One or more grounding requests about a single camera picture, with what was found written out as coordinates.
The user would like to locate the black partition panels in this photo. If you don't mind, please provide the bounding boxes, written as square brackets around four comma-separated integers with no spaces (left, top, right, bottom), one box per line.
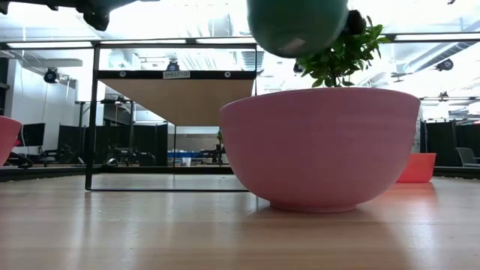
[57,122,169,167]

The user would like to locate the small pink bowl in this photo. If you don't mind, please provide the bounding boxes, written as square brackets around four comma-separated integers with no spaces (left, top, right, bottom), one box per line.
[0,115,23,167]

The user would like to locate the black frame wooden shelf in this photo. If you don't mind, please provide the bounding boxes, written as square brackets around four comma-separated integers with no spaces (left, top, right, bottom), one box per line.
[85,42,259,192]

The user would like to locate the white shelf label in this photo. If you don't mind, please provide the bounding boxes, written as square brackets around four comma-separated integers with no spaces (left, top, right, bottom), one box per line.
[162,70,191,80]

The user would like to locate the black computer monitor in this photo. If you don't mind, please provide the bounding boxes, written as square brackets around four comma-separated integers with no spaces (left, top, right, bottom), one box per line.
[16,122,47,148]

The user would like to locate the large pink bowl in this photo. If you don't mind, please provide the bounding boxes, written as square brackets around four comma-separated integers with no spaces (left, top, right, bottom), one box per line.
[217,86,422,214]

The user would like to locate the teal green bowl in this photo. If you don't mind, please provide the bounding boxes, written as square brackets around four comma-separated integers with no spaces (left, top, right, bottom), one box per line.
[246,0,350,59]

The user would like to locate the orange red bowl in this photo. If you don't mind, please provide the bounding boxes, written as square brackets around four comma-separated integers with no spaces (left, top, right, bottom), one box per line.
[395,152,437,185]

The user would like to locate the grey office chair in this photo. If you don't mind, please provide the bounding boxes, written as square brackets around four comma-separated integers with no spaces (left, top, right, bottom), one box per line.
[456,146,480,168]

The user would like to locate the black ceiling camera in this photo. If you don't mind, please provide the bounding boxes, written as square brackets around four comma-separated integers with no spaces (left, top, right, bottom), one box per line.
[43,67,61,85]
[434,58,455,72]

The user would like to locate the green leafy potted plant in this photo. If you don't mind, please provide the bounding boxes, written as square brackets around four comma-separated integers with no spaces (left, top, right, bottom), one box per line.
[294,14,393,89]

